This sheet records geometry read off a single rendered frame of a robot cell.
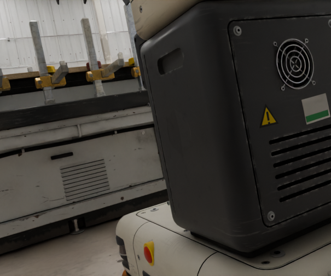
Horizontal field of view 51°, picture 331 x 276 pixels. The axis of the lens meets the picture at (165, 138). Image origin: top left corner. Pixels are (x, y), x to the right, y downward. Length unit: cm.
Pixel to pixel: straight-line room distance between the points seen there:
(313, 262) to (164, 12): 46
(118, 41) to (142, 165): 786
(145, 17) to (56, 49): 868
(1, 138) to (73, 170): 46
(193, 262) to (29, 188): 144
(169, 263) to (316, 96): 41
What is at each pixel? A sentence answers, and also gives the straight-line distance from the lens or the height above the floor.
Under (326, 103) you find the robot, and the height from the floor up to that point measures 50.
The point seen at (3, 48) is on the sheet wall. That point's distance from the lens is 924.
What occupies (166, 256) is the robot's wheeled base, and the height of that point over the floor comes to 26.
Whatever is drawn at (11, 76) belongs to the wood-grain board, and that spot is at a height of 89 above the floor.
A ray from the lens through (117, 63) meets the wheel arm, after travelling 159.
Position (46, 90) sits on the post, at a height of 77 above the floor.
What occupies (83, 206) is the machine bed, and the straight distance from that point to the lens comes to 201.
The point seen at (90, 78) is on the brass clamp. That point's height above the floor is 80.
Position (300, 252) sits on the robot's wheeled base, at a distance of 61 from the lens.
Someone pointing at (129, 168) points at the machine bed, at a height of 28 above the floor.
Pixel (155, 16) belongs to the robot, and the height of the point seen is 71.
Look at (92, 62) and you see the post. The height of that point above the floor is 88.
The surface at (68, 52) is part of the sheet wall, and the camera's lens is 939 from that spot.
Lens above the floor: 53
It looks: 3 degrees down
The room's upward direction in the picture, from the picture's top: 11 degrees counter-clockwise
